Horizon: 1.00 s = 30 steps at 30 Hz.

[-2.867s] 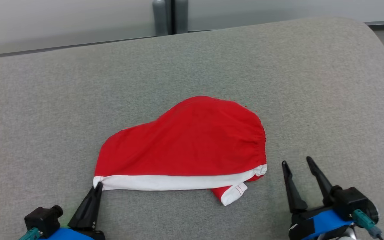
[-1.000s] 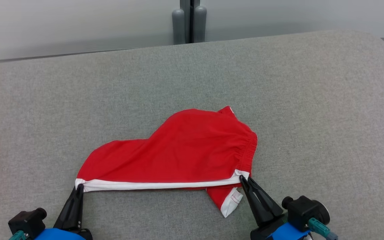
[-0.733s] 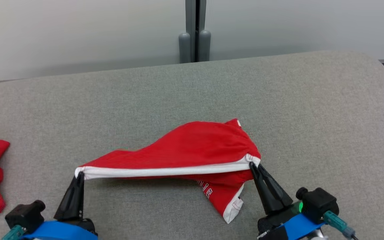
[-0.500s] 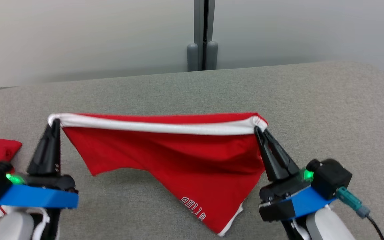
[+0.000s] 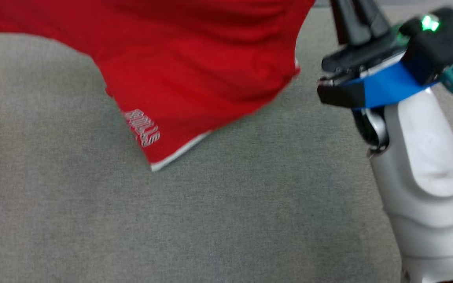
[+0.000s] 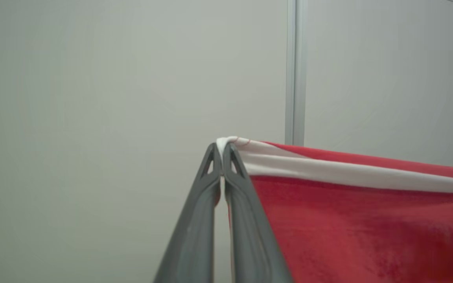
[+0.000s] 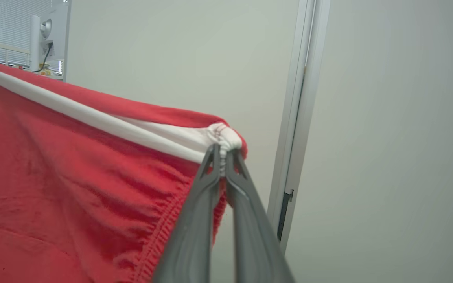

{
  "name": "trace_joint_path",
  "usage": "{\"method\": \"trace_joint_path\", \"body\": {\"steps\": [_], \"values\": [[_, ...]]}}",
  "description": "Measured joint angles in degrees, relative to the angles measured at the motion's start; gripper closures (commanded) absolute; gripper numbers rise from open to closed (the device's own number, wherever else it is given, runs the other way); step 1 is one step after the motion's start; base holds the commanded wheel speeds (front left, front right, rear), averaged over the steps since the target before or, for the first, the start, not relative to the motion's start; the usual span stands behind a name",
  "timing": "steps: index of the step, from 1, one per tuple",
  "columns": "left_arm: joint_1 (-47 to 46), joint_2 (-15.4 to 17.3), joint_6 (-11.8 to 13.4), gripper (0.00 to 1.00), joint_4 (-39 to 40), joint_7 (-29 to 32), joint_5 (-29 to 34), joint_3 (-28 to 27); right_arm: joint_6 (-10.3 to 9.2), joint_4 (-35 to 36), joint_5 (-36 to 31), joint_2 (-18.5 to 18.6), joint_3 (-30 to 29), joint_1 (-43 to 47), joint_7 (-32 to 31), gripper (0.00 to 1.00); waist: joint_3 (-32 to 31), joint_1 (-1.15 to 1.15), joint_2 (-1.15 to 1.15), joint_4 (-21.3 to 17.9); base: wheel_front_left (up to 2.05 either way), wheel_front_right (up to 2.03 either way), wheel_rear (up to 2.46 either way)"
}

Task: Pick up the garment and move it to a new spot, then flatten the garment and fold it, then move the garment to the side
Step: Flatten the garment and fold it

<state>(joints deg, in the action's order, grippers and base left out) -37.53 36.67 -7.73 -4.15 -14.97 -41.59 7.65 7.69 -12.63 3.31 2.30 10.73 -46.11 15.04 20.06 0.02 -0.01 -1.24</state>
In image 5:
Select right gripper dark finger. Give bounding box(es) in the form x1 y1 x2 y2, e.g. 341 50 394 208
330 0 369 46
358 0 390 38

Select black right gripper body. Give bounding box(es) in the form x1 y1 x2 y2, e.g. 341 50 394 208
319 23 409 86

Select red shorts with white stripe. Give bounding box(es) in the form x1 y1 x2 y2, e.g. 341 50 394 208
0 0 316 173

